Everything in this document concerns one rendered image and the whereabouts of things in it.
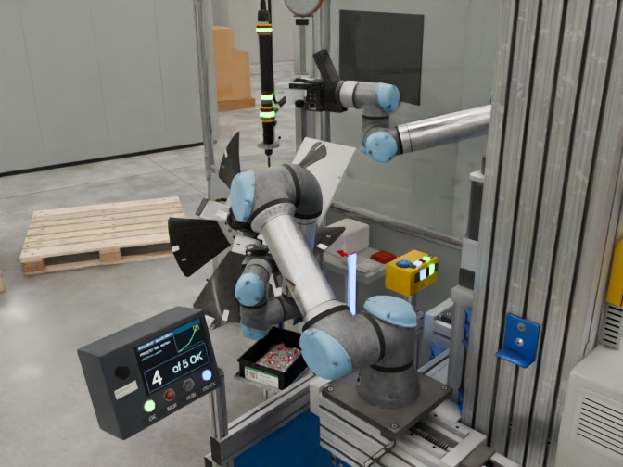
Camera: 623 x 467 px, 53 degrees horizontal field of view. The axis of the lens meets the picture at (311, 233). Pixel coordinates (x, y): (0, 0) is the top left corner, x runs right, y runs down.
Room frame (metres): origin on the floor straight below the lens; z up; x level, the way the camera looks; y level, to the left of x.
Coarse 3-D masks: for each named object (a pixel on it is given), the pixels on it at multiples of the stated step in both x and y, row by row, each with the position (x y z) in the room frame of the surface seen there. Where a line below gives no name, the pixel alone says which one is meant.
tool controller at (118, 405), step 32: (160, 320) 1.23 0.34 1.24; (192, 320) 1.22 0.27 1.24; (96, 352) 1.09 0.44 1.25; (128, 352) 1.10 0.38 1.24; (160, 352) 1.15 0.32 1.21; (192, 352) 1.19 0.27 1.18; (96, 384) 1.08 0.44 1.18; (128, 384) 1.08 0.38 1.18; (96, 416) 1.10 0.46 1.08; (128, 416) 1.06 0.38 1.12; (160, 416) 1.10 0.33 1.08
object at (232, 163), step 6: (234, 138) 2.24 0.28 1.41; (228, 144) 2.27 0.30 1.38; (234, 144) 2.22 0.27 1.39; (228, 150) 2.26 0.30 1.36; (234, 150) 2.21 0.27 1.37; (222, 156) 2.29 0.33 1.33; (228, 156) 2.24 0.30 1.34; (234, 156) 2.19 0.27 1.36; (222, 162) 2.28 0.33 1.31; (228, 162) 2.23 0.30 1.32; (234, 162) 2.18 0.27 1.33; (228, 168) 2.23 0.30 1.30; (234, 168) 2.17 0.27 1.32; (222, 174) 2.28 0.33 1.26; (228, 174) 2.23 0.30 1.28; (234, 174) 2.16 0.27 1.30; (222, 180) 2.28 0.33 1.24; (228, 180) 2.23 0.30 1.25; (228, 186) 2.23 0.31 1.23
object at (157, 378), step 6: (156, 366) 1.13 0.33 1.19; (162, 366) 1.14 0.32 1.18; (144, 372) 1.11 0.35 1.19; (150, 372) 1.12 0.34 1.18; (156, 372) 1.12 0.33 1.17; (162, 372) 1.13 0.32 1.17; (150, 378) 1.11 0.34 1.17; (156, 378) 1.12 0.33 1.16; (162, 378) 1.13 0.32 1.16; (150, 384) 1.11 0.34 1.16; (156, 384) 1.12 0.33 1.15; (162, 384) 1.12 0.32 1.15; (150, 390) 1.10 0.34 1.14
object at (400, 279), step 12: (420, 252) 1.96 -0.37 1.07; (396, 264) 1.86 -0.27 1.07; (420, 264) 1.86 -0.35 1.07; (432, 264) 1.89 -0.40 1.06; (396, 276) 1.84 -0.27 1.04; (408, 276) 1.81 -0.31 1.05; (420, 276) 1.85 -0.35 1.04; (432, 276) 1.90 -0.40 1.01; (396, 288) 1.84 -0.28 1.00; (408, 288) 1.81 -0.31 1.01; (420, 288) 1.85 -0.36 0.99
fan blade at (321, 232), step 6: (318, 228) 1.87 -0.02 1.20; (324, 228) 1.86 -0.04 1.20; (330, 228) 1.86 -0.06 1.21; (336, 228) 1.85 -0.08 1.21; (342, 228) 1.83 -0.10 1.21; (318, 234) 1.82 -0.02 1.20; (324, 234) 1.82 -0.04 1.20; (330, 234) 1.81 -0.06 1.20; (336, 234) 1.80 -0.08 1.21; (318, 240) 1.79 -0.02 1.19; (324, 240) 1.78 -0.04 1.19; (330, 240) 1.78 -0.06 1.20; (318, 252) 1.73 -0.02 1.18
